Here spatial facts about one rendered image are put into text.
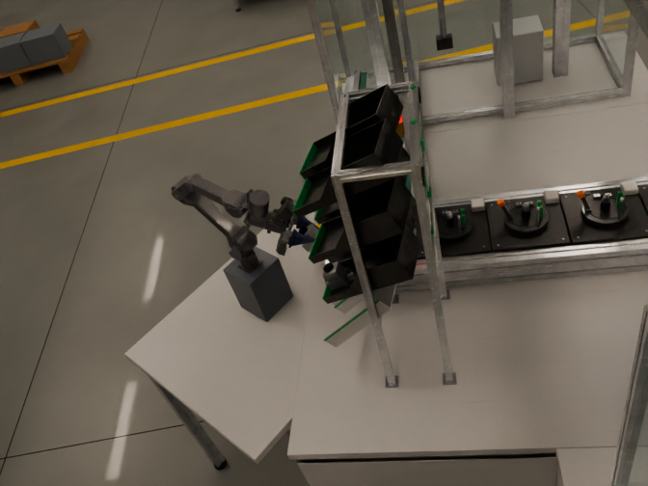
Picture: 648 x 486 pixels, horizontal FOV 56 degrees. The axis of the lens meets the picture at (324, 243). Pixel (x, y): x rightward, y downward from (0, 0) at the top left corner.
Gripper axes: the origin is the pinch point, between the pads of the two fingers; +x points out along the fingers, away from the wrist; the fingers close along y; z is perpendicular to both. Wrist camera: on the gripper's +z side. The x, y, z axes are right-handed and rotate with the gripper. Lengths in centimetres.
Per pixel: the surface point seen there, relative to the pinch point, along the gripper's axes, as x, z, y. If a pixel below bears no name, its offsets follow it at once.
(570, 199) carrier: 81, 5, 44
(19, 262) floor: -193, -224, 106
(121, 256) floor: -120, -191, 111
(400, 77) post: 14, 30, 46
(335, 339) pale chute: 17.2, -17.6, -21.9
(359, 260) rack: 15.8, 22.2, -25.1
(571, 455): 82, -6, -43
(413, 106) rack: 17, 52, 0
